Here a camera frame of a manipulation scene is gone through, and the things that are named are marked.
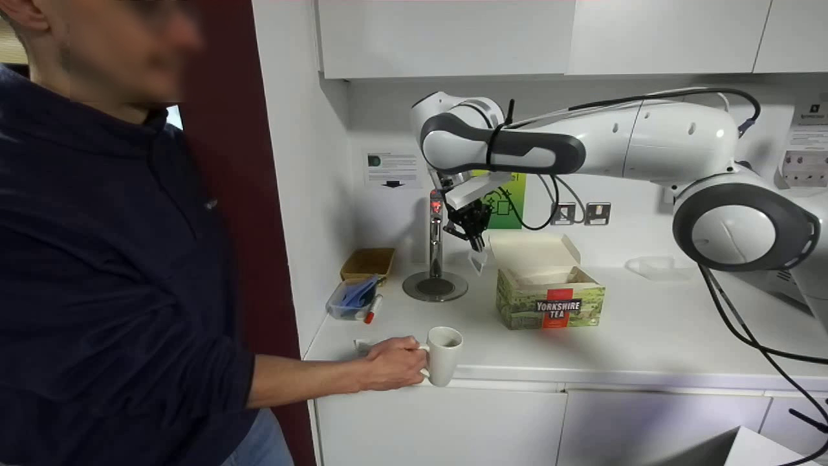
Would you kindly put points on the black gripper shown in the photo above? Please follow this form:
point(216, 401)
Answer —
point(469, 220)

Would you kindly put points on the white mug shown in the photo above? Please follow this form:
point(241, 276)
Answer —
point(444, 358)

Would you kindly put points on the person's right forearm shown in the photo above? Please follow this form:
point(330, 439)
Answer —
point(302, 380)

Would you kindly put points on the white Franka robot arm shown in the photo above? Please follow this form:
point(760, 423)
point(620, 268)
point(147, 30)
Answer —
point(674, 146)

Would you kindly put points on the green tea bag box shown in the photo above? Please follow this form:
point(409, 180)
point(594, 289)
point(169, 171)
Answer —
point(548, 300)

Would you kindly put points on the person's right hand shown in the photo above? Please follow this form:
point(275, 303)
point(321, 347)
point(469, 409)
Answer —
point(392, 364)

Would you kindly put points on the chrome tap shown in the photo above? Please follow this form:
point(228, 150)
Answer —
point(435, 248)

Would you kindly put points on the green clean after use poster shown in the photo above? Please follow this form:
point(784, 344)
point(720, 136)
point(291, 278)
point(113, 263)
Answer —
point(513, 208)

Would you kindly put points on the white notice label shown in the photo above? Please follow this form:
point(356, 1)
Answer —
point(390, 164)

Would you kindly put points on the red pen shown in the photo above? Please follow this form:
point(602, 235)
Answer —
point(373, 312)

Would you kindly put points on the blue cloth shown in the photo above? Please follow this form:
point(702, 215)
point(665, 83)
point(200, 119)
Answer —
point(351, 298)

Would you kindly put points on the clear plastic lid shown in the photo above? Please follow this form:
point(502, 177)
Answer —
point(656, 268)

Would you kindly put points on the white lower cabinet door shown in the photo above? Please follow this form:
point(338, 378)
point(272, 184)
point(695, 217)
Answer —
point(656, 423)
point(793, 423)
point(442, 428)

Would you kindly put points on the white upper cabinet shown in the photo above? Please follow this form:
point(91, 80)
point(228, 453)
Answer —
point(535, 35)

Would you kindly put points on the grey appliance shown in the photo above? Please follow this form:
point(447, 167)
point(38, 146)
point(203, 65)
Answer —
point(802, 298)

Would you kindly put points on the person in navy sweater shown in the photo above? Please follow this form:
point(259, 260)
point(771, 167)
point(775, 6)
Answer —
point(105, 260)

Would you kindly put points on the metal wall socket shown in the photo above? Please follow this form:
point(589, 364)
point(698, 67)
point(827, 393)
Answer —
point(564, 212)
point(599, 212)

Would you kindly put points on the white double wall socket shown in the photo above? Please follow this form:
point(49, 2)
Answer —
point(802, 168)

